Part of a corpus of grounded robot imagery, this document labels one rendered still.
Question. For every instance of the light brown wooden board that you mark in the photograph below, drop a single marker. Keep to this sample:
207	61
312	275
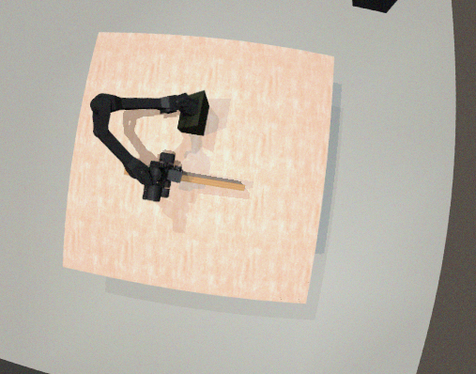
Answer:
213	182

